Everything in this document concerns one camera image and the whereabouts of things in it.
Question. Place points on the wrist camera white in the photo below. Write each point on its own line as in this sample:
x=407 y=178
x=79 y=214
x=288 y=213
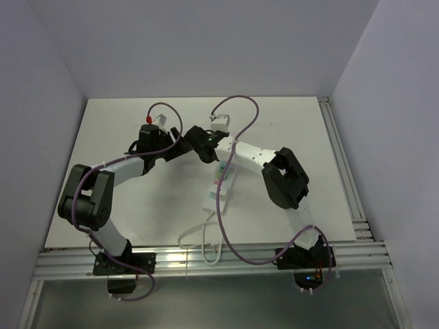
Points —
x=220 y=122
x=159 y=121

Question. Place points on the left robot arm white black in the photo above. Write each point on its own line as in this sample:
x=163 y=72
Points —
x=86 y=201

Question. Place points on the green plug adapter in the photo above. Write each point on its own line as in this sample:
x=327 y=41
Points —
x=220 y=170

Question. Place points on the aluminium frame rail right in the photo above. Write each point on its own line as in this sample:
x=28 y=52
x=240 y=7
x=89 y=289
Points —
x=358 y=217

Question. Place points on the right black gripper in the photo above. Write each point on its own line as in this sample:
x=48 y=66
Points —
x=211 y=133

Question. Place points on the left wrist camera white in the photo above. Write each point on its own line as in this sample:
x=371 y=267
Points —
x=159 y=121

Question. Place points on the white square plug adapter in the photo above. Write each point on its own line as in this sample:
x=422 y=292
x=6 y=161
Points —
x=223 y=191

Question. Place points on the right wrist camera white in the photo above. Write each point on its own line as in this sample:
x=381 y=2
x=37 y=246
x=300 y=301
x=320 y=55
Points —
x=220 y=122

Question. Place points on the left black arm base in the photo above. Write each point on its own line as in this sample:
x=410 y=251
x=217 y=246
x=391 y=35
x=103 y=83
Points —
x=122 y=275

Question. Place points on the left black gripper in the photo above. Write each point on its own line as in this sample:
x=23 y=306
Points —
x=178 y=149

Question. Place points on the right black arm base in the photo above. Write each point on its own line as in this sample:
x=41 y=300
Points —
x=313 y=261

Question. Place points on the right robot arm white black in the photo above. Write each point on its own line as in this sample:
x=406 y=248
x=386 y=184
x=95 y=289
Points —
x=285 y=180

